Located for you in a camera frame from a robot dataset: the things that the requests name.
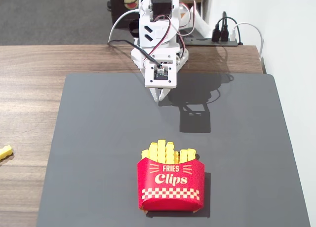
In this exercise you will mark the black box with round sticker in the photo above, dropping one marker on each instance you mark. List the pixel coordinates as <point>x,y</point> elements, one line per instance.
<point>121,14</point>

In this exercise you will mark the red fries clips box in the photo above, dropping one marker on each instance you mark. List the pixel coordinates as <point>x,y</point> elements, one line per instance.
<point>170,190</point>

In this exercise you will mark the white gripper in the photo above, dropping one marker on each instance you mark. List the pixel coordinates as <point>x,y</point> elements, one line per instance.
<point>160,94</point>

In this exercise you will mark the dark grey power strip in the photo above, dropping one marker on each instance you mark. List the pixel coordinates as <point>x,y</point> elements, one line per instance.
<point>205,42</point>

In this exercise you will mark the grey rubber mat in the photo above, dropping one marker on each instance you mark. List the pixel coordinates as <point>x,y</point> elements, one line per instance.
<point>98,138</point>

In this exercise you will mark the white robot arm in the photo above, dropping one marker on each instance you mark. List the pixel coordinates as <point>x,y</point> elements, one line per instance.
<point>161,32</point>

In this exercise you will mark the yellow crinkle fry clip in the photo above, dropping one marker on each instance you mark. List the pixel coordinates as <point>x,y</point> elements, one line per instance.
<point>5,152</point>
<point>177,158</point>
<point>191,155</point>
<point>170,153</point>
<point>153,151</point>
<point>161,150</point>
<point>145,154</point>
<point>183,156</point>

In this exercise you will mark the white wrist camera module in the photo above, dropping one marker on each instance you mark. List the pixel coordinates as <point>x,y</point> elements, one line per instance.
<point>160,75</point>

